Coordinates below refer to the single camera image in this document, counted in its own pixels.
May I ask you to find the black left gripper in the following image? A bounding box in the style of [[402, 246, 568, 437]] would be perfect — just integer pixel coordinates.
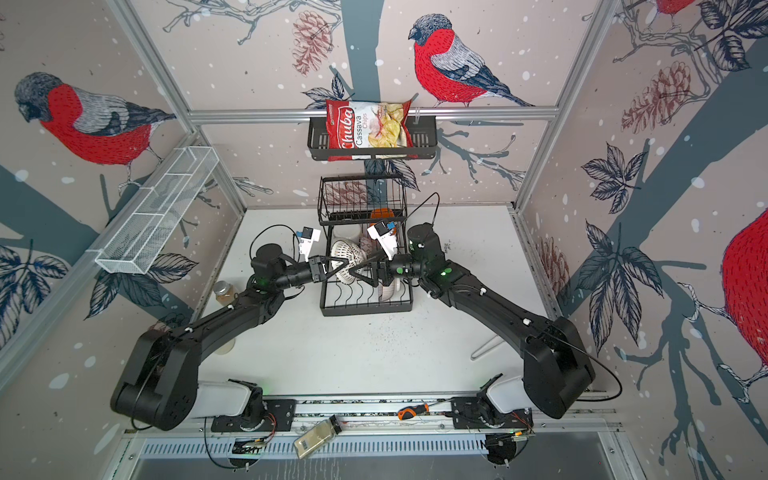
[[274, 257, 348, 293]]

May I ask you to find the white bowl with brown pattern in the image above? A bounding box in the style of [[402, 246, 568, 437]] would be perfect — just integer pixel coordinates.
[[330, 239, 367, 285]]

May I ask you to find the orange glass bowl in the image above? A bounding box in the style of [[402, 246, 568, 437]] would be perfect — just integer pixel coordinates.
[[370, 208, 396, 222]]

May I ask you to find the striped patterned bowl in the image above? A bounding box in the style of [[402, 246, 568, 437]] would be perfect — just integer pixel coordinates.
[[379, 279, 402, 301]]

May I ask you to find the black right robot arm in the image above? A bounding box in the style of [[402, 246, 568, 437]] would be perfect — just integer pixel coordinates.
[[349, 223, 596, 419]]

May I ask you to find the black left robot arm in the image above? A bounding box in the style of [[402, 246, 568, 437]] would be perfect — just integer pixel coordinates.
[[110, 243, 350, 431]]

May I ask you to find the small jar with brown contents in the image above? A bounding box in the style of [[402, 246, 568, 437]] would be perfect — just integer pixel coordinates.
[[213, 280, 237, 306]]

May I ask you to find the red cassava chips bag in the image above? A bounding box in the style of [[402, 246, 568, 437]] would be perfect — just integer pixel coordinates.
[[326, 100, 413, 150]]

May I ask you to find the beige electronic box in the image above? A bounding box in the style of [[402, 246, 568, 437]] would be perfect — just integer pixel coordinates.
[[294, 416, 342, 459]]

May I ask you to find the black wire dish rack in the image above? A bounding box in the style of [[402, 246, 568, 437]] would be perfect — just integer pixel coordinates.
[[317, 173, 413, 317]]

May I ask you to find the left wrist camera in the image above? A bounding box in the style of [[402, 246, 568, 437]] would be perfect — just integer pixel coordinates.
[[296, 227, 321, 261]]

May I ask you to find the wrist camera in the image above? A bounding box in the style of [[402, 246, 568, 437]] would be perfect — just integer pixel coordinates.
[[296, 227, 321, 261], [367, 221, 398, 260]]

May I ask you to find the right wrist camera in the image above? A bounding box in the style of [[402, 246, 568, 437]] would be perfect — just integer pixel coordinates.
[[367, 221, 398, 260]]

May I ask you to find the orange handled screwdriver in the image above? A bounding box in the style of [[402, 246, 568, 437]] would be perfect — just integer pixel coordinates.
[[397, 403, 430, 421]]

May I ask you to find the black wall basket shelf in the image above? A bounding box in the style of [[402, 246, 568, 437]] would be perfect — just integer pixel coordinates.
[[307, 117, 438, 161]]

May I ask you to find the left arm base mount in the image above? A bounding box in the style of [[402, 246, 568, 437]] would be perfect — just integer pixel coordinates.
[[210, 379, 297, 433]]

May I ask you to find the white wire wall shelf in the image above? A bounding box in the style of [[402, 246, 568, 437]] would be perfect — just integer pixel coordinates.
[[95, 146, 219, 274]]

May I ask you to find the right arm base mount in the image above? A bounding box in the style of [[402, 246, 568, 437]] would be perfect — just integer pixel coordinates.
[[445, 374, 534, 467]]

